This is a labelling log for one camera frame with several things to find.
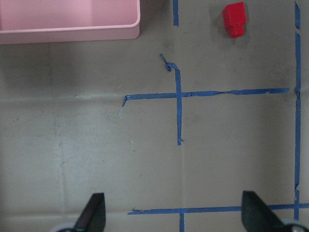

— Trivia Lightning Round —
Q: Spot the pink plastic box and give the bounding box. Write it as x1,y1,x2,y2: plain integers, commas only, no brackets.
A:
0,0,140,44

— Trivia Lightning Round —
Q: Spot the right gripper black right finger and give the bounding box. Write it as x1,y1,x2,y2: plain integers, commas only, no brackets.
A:
242,191,290,232

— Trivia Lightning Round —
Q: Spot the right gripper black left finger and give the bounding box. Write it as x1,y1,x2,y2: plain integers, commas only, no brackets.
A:
73,193,106,232

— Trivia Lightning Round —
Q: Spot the red toy block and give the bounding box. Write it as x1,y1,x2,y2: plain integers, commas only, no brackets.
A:
222,2,247,39

